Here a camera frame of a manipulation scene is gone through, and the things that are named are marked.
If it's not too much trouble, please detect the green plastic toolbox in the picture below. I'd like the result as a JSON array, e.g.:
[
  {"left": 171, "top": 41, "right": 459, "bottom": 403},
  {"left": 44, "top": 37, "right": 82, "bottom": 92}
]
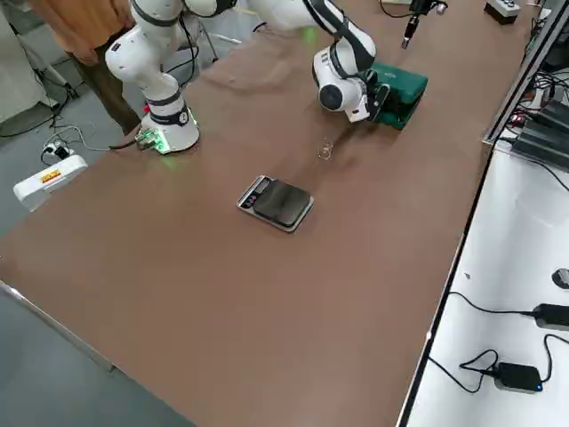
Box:
[{"left": 365, "top": 61, "right": 429, "bottom": 132}]

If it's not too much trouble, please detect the black silver digital scale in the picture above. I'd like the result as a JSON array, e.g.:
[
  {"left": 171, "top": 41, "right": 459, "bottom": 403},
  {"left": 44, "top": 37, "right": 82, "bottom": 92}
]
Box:
[{"left": 236, "top": 174, "right": 316, "bottom": 234}]

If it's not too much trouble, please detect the white black button box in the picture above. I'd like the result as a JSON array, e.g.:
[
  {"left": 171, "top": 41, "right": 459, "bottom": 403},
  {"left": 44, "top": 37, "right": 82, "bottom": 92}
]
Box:
[{"left": 483, "top": 0, "right": 522, "bottom": 26}]

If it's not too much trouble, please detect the black power brick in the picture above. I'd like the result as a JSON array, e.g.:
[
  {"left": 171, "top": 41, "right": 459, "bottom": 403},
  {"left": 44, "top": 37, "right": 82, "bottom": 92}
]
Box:
[
  {"left": 510, "top": 118, "right": 569, "bottom": 169},
  {"left": 540, "top": 100, "right": 569, "bottom": 126}
]

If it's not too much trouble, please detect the grey tripod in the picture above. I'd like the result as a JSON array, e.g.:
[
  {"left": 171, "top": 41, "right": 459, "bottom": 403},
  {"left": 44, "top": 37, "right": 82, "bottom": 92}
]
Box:
[
  {"left": 8, "top": 17, "right": 81, "bottom": 110},
  {"left": 195, "top": 12, "right": 244, "bottom": 63}
]

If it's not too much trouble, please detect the black power adapter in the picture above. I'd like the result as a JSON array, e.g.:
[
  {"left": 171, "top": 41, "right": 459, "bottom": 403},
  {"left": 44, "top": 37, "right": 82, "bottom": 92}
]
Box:
[{"left": 533, "top": 303, "right": 569, "bottom": 331}]

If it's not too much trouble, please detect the person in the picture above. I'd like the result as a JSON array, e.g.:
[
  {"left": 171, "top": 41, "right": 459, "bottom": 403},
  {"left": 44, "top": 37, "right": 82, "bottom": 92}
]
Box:
[{"left": 27, "top": 0, "right": 144, "bottom": 134}]

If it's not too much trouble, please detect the black adapter blue light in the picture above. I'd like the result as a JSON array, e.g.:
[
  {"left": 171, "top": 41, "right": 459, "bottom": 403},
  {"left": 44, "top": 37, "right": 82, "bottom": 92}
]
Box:
[{"left": 493, "top": 362, "right": 544, "bottom": 395}]

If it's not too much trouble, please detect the white power strip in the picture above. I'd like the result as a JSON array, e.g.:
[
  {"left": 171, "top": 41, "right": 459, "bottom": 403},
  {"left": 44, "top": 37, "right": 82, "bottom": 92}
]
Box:
[{"left": 40, "top": 140, "right": 76, "bottom": 164}]

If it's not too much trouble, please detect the white box yellow label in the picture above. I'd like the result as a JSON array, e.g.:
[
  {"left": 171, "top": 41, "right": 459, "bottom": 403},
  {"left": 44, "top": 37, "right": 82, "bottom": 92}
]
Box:
[{"left": 12, "top": 154, "right": 89, "bottom": 213}]

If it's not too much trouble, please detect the white cabinet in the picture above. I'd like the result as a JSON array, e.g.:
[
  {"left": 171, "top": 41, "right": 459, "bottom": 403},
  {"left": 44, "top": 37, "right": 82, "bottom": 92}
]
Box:
[{"left": 0, "top": 30, "right": 50, "bottom": 125}]

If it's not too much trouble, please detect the aluminium frame post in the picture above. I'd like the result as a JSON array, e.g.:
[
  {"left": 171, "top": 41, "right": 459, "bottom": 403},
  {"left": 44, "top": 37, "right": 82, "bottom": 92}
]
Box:
[{"left": 482, "top": 0, "right": 569, "bottom": 146}]

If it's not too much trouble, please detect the black cable tangle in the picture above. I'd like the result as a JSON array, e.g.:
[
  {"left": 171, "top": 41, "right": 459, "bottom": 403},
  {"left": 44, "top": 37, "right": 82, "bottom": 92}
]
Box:
[{"left": 526, "top": 66, "right": 569, "bottom": 112}]

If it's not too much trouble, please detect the black adapter cable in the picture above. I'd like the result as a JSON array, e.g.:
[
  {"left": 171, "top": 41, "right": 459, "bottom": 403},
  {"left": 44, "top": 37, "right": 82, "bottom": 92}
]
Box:
[
  {"left": 538, "top": 333, "right": 569, "bottom": 386},
  {"left": 447, "top": 291, "right": 537, "bottom": 318}
]

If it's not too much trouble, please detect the black base cable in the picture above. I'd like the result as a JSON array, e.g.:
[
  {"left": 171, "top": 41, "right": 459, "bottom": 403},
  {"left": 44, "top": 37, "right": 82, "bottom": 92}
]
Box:
[{"left": 108, "top": 136, "right": 146, "bottom": 150}]

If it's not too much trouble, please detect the black looped cable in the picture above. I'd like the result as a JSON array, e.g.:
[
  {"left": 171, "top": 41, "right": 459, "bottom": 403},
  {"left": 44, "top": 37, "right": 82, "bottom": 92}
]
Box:
[{"left": 429, "top": 349, "right": 501, "bottom": 395}]

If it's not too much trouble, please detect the white power cable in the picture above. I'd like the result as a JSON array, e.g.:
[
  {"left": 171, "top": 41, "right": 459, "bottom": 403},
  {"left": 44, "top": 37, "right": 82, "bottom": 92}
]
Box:
[{"left": 42, "top": 124, "right": 112, "bottom": 153}]

